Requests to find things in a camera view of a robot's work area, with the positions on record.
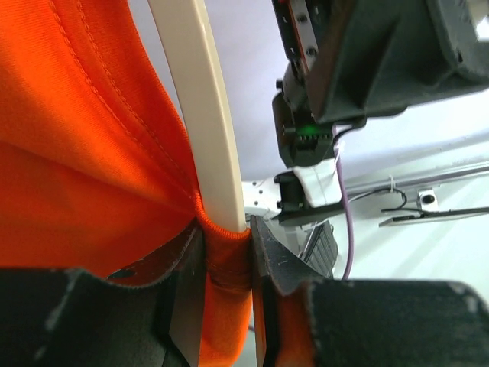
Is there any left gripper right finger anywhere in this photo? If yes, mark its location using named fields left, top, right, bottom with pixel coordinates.
left=251, top=217, right=488, bottom=366

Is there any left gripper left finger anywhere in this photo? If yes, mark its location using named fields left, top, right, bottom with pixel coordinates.
left=1, top=225, right=206, bottom=366

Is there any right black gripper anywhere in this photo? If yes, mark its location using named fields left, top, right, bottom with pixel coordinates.
left=272, top=1, right=488, bottom=168

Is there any bright orange t shirt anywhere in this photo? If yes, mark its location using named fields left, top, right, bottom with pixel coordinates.
left=0, top=0, right=253, bottom=367

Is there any beige plastic hanger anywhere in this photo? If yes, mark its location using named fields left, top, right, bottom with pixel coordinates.
left=149, top=1, right=246, bottom=232

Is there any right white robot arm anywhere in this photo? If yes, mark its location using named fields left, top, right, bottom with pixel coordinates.
left=242, top=1, right=488, bottom=230

